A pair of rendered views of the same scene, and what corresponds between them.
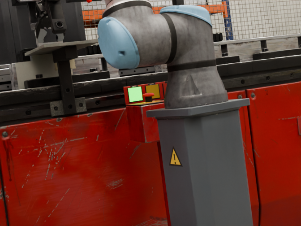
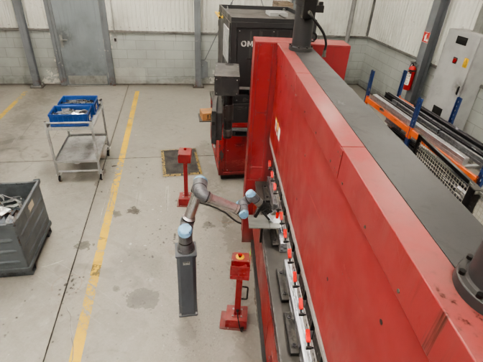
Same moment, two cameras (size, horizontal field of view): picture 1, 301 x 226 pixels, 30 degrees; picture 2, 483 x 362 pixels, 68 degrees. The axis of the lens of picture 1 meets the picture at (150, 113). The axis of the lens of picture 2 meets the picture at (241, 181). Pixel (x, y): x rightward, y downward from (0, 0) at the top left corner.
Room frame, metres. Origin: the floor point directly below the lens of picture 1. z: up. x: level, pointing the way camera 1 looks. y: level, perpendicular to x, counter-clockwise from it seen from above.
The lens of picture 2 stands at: (2.57, -2.10, 2.92)
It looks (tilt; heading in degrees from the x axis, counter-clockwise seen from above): 32 degrees down; 111
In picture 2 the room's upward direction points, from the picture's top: 3 degrees clockwise
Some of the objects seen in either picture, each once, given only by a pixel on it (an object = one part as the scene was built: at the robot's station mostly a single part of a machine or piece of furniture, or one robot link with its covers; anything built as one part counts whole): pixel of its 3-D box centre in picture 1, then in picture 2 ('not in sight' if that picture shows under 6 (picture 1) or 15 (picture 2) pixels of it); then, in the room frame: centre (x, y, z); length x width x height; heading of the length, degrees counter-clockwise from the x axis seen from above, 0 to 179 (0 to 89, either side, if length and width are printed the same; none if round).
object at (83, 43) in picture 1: (60, 48); (263, 221); (1.88, 0.27, 1.00); 0.26 x 0.18 x 0.01; 25
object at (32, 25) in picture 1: (43, 15); not in sight; (2.02, 0.33, 1.13); 0.10 x 0.02 x 0.10; 115
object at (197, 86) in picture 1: (193, 84); (185, 244); (1.33, -0.11, 0.82); 0.15 x 0.15 x 0.10
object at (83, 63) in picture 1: (66, 71); (280, 232); (2.04, 0.28, 0.92); 0.39 x 0.06 x 0.10; 115
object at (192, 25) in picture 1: (184, 35); (185, 233); (1.33, -0.10, 0.94); 0.13 x 0.12 x 0.14; 114
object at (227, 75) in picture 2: not in sight; (226, 108); (1.05, 1.26, 1.53); 0.51 x 0.25 x 0.85; 114
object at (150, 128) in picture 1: (162, 109); (240, 263); (1.81, -0.04, 0.75); 0.20 x 0.16 x 0.18; 109
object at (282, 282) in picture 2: (204, 63); (282, 284); (2.22, -0.24, 0.89); 0.30 x 0.05 x 0.03; 115
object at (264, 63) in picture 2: not in sight; (286, 154); (1.76, 1.29, 1.15); 0.85 x 0.25 x 2.30; 25
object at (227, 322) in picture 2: not in sight; (233, 317); (1.78, -0.05, 0.06); 0.25 x 0.20 x 0.12; 19
